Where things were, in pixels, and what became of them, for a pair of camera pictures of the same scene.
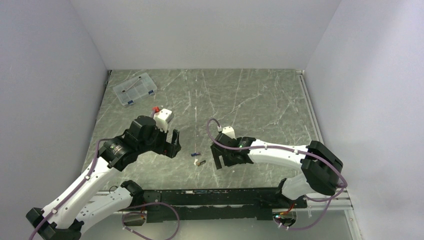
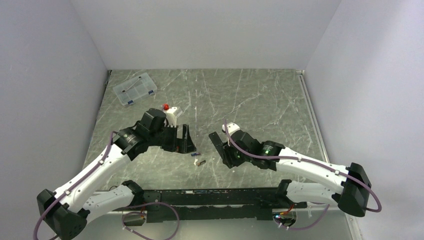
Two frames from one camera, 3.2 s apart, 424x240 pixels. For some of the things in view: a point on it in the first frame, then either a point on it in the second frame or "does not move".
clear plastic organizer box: (135, 88) does not move
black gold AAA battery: (198, 164) does not move
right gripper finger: (229, 161) does not move
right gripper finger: (216, 152) → (217, 142)
